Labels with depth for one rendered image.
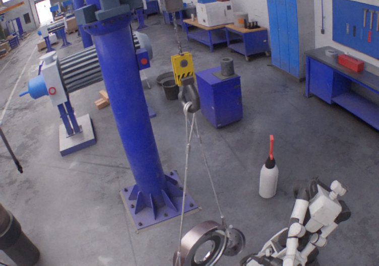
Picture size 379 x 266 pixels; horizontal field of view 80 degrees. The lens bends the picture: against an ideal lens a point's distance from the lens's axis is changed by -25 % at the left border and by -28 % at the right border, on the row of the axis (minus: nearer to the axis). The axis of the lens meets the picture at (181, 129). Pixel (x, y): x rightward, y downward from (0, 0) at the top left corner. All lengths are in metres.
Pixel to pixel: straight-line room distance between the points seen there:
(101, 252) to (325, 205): 2.30
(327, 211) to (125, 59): 1.88
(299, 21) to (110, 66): 3.80
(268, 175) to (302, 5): 3.38
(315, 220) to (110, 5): 2.01
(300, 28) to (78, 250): 4.98
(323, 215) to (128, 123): 1.79
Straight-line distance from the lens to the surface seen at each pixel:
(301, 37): 5.41
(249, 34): 6.51
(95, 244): 3.24
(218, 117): 4.19
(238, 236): 1.80
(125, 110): 2.50
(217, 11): 7.32
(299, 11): 5.29
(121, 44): 2.29
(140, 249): 3.02
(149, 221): 3.17
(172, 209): 3.22
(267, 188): 3.13
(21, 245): 3.25
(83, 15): 2.15
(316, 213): 1.81
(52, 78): 4.36
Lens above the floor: 2.45
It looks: 34 degrees down
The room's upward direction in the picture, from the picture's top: 11 degrees counter-clockwise
